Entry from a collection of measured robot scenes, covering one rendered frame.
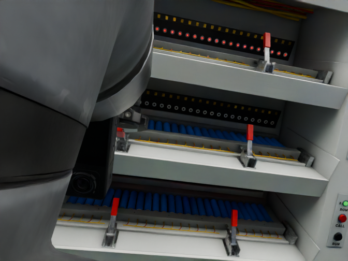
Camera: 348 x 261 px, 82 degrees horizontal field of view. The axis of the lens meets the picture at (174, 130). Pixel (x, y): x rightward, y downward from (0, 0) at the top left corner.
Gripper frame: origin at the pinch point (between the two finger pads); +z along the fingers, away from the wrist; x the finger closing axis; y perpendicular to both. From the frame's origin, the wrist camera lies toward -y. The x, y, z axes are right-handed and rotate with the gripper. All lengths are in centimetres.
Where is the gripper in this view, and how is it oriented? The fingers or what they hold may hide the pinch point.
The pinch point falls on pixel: (120, 128)
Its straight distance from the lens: 35.5
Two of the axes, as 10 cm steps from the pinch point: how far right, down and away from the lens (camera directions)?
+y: 1.2, -9.8, 1.5
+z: -1.3, 1.3, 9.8
